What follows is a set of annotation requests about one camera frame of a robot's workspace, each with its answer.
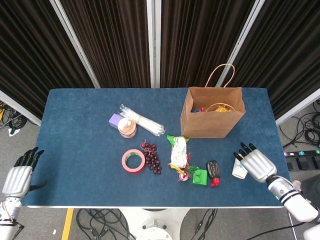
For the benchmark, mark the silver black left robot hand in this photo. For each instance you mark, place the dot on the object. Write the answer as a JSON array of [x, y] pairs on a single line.
[[17, 180]]

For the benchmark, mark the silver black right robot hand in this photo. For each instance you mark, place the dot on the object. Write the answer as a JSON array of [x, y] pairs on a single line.
[[257, 165]]

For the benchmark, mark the white paper cup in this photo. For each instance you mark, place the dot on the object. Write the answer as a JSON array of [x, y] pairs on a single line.
[[237, 172]]

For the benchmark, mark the black bottle red cap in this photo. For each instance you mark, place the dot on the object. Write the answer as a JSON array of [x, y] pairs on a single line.
[[213, 168]]

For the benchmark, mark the gold biscuit package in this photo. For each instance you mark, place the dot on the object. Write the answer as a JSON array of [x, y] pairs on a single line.
[[220, 108]]

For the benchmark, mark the white green snack packet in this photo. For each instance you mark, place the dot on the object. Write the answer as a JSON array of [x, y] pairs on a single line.
[[178, 152]]

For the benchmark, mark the blue cookie bag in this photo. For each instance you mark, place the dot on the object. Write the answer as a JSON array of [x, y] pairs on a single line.
[[196, 110]]

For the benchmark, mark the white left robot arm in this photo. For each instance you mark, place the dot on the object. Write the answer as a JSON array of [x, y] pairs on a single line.
[[7, 217]]

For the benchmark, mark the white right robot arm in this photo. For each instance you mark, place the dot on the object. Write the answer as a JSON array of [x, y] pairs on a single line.
[[295, 202]]

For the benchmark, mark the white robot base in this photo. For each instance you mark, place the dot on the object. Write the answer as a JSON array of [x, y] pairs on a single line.
[[155, 225]]

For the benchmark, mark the white sneaker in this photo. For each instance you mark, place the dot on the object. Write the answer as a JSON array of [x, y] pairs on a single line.
[[297, 183]]

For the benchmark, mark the green toy building brick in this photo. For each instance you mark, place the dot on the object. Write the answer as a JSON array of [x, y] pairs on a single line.
[[200, 178]]

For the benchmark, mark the dark trouser leg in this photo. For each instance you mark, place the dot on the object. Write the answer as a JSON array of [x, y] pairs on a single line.
[[312, 187]]

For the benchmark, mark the blue table cloth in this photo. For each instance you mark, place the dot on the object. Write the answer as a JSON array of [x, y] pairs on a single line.
[[75, 150]]

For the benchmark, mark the yellow floor tape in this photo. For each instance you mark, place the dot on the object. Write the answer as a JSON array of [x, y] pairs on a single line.
[[67, 222]]

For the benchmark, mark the brown paper carrier bag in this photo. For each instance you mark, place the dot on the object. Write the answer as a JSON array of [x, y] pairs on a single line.
[[205, 125]]

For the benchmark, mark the purple plastic grape bunch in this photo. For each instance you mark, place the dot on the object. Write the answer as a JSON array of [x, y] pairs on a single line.
[[151, 160]]

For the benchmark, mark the purple cube block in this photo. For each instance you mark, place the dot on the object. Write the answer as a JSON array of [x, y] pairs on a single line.
[[114, 120]]

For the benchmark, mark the bundle of wrapped straws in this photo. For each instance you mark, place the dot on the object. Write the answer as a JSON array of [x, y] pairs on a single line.
[[150, 125]]

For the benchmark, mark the red tape roll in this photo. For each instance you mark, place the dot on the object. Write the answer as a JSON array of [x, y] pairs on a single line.
[[133, 171]]

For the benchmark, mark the dark corrugated partition panel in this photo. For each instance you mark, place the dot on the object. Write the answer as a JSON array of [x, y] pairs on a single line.
[[112, 37], [287, 50], [195, 37], [30, 50]]

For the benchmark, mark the white partition frame rail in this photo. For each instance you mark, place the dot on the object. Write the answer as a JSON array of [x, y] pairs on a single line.
[[20, 108], [297, 110]]

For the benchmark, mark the white partition frame post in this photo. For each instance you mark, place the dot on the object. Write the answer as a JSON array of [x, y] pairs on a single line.
[[75, 45], [153, 45], [239, 45]]

